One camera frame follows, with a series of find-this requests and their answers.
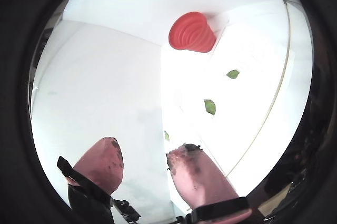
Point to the pink covered gripper finger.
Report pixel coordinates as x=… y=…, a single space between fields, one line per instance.
x=100 y=166
x=200 y=176

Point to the small green leaf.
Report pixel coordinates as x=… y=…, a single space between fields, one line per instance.
x=166 y=135

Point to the red collapsible silicone cup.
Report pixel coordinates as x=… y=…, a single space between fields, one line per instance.
x=192 y=34

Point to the thin wooden stick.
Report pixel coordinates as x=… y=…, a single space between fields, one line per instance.
x=290 y=42

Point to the black camera on tripod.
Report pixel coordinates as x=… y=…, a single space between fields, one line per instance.
x=129 y=209

